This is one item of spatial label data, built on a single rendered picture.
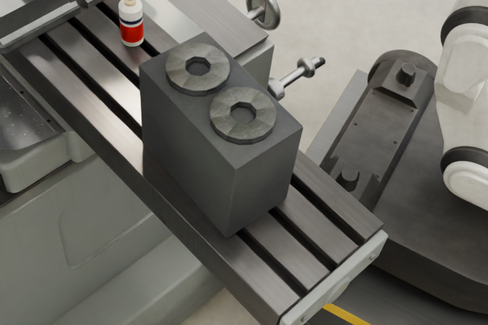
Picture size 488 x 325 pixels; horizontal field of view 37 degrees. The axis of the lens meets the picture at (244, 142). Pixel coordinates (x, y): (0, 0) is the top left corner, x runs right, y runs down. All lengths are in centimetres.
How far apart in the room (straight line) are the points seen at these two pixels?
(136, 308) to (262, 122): 99
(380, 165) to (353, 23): 121
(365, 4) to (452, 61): 156
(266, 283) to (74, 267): 74
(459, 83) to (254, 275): 54
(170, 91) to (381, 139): 79
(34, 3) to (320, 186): 58
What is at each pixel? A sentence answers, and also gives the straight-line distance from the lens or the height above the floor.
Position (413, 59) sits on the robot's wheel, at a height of 60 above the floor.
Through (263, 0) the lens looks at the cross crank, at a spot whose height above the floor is 69.
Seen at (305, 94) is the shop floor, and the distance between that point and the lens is 253.
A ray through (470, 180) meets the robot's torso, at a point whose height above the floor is 70.
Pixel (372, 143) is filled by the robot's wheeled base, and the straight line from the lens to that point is 170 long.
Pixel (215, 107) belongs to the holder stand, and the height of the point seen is 115.
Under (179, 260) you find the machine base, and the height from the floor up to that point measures 20.
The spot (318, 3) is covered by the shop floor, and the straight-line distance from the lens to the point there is 285.
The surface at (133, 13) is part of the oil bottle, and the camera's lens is 127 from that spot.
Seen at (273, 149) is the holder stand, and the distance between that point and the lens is 97.
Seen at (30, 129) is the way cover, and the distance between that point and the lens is 130.
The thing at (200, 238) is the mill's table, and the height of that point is 94.
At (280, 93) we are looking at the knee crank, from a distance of 180.
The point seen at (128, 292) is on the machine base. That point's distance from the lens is 189.
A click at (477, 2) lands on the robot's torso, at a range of 132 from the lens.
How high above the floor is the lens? 191
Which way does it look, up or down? 54 degrees down
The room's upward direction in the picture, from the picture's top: 8 degrees clockwise
